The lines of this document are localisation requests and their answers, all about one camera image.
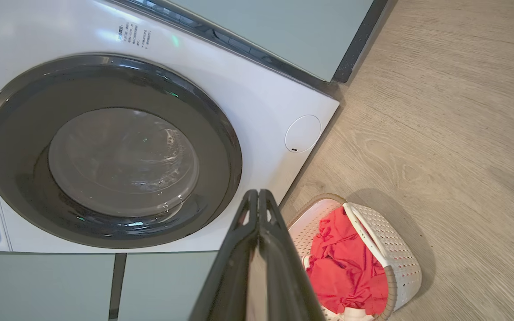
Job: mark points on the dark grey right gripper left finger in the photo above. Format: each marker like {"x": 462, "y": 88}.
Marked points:
{"x": 232, "y": 263}

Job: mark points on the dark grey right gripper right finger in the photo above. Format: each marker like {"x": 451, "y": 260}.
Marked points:
{"x": 286, "y": 281}

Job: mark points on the white perforated laundry basket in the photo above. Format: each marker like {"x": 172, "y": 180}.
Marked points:
{"x": 400, "y": 258}

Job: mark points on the red garment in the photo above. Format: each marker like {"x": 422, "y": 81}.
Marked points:
{"x": 346, "y": 267}

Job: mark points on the round white filter cover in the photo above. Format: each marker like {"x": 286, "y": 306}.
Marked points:
{"x": 303, "y": 133}

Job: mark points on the white front-load washing machine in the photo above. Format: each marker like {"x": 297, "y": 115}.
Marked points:
{"x": 261, "y": 102}

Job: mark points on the printed text label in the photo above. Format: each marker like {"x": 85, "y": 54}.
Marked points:
{"x": 134, "y": 35}

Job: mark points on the dark cabinet plinth strip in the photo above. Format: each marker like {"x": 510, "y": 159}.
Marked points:
{"x": 359, "y": 42}

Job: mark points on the dark round washing machine door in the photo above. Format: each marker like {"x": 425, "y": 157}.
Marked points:
{"x": 11, "y": 133}

